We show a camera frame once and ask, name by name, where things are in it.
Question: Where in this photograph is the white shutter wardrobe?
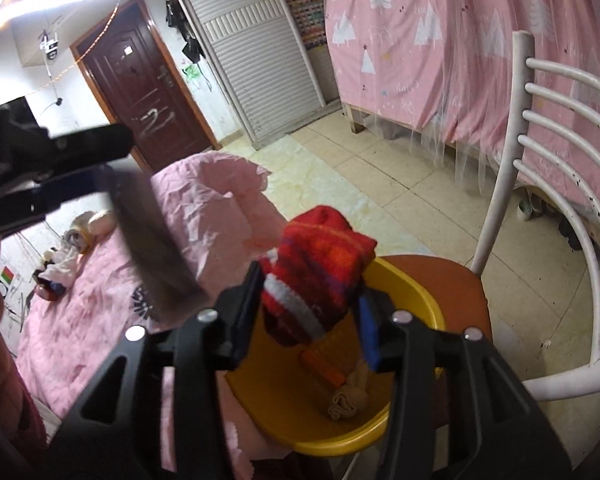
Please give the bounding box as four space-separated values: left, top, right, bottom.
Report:
165 0 342 149

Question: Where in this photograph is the red striped sock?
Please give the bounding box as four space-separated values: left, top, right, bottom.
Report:
258 205 379 349

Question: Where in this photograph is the person's left forearm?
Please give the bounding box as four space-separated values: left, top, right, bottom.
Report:
0 385 49 480

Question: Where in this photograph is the brown door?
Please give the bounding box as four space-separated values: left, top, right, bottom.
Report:
70 0 217 173

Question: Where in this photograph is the pink tree-print curtain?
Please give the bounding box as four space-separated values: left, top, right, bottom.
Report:
320 0 600 217

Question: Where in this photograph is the black hanging bag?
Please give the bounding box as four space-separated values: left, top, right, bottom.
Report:
181 35 204 64

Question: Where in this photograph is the eye chart poster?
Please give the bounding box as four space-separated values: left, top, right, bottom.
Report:
0 265 36 321

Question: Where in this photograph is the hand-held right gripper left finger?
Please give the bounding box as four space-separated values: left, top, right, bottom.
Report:
45 260 266 480

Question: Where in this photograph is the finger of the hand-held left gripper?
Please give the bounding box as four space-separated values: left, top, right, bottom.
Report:
0 166 117 234
30 124 134 182

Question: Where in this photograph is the white security camera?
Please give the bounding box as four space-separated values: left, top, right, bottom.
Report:
37 30 62 62

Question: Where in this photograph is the colourful wall poster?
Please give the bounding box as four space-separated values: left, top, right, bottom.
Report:
280 0 329 52

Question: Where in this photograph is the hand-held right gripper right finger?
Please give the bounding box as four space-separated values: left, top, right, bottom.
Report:
356 293 574 480

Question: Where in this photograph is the white metal chair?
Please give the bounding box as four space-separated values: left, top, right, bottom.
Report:
375 30 600 431

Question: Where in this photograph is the yellow plastic basin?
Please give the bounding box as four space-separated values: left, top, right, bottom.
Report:
225 256 449 459

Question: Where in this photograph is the pink bedsheet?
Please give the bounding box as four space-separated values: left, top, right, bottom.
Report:
0 152 301 480

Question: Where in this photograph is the beige rolled sock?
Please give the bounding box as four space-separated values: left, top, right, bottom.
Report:
325 360 371 424

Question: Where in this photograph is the white knitted glove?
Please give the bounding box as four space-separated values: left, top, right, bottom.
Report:
64 209 117 254

